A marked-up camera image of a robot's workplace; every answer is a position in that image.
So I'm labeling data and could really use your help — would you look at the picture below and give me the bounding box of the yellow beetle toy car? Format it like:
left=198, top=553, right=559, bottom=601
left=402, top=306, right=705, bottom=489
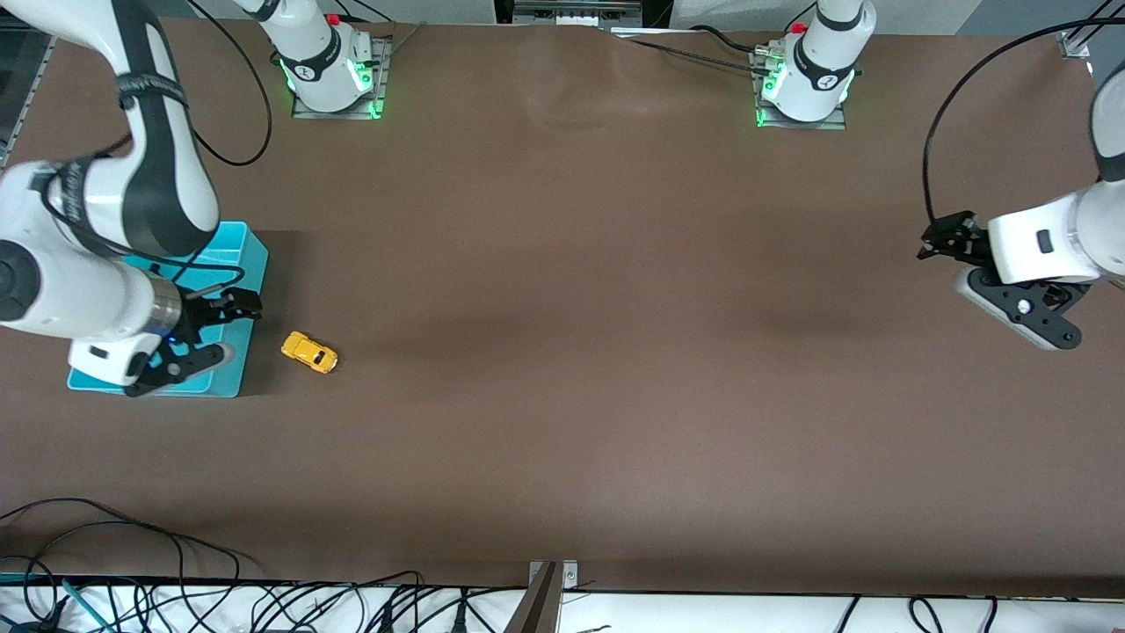
left=280, top=331, right=339, bottom=375

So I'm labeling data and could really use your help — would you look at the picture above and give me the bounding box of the cyan plastic bin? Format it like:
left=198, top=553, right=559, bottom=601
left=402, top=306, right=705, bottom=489
left=68, top=220, right=271, bottom=398

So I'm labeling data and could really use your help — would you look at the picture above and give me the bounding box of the grey metal side rack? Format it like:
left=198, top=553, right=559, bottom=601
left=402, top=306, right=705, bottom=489
left=0, top=26, right=55, bottom=168

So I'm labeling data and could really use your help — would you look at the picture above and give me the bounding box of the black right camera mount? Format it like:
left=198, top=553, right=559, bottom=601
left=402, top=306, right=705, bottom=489
left=123, top=341, right=228, bottom=398

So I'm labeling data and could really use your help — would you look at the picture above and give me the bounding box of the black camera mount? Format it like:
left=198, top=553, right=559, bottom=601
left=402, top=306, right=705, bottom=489
left=123, top=341, right=228, bottom=398
left=971, top=268, right=1096, bottom=349

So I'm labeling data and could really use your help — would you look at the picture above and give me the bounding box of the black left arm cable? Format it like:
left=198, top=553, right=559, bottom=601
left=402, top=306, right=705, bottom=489
left=921, top=16, right=1125, bottom=231

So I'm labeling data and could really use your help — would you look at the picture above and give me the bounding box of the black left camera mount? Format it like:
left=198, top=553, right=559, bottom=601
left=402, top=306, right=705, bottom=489
left=971, top=268, right=1096, bottom=349

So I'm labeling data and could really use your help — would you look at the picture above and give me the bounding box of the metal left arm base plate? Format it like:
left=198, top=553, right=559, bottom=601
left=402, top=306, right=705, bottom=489
left=751, top=48, right=849, bottom=131

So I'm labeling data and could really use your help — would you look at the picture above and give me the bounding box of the black right arm cable loop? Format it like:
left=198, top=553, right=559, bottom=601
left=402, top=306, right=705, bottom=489
left=185, top=0, right=273, bottom=168

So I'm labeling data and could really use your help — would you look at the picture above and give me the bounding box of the long black floor cable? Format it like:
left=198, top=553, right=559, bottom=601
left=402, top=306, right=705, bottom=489
left=0, top=498, right=243, bottom=633

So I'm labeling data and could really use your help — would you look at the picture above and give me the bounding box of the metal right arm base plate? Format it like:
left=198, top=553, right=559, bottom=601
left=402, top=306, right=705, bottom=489
left=290, top=35, right=392, bottom=120

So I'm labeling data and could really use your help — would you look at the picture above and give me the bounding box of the black cable on table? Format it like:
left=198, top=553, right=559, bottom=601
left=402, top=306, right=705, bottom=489
left=606, top=25, right=774, bottom=76

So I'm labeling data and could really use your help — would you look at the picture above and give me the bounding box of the black floor cable bundle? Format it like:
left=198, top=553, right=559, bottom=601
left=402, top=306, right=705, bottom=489
left=246, top=571, right=493, bottom=633

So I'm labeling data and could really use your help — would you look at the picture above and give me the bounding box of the grey metal table bracket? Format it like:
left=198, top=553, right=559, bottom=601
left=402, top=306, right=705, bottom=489
left=503, top=560, right=579, bottom=633

